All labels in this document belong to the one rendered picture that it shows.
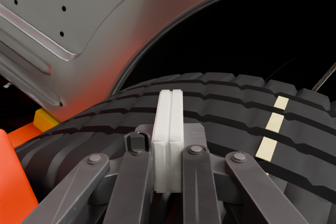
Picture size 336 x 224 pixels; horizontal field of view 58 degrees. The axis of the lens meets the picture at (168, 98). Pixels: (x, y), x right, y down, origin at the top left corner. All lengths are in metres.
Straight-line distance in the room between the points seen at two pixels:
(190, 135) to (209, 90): 0.14
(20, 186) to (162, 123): 0.09
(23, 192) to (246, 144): 0.14
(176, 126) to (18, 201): 0.10
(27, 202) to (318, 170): 0.18
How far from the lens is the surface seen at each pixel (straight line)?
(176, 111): 0.17
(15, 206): 0.20
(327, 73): 0.76
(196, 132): 0.16
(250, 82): 0.32
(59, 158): 0.22
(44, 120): 0.81
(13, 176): 0.20
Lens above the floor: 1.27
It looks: 31 degrees down
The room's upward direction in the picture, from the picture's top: 27 degrees clockwise
